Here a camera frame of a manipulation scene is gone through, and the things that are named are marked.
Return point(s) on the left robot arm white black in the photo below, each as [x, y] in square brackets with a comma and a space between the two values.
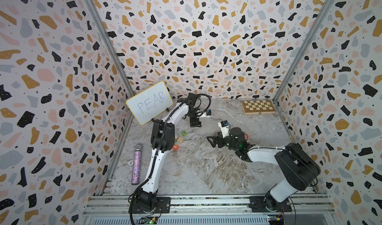
[162, 139]

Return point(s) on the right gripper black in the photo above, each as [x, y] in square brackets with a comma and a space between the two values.
[215, 139]

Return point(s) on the whiteboard with PEAR text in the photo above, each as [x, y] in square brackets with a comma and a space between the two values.
[150, 103]

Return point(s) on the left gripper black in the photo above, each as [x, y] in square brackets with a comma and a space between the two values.
[196, 123]

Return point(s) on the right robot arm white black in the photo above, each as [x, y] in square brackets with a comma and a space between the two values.
[298, 171]

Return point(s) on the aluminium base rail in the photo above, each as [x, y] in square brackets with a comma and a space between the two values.
[299, 209]

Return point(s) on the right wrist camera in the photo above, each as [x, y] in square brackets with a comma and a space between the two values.
[225, 128]

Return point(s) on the glittery purple bottle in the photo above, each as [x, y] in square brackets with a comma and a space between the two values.
[135, 177]

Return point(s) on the wooden chessboard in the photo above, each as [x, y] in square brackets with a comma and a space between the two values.
[258, 107]

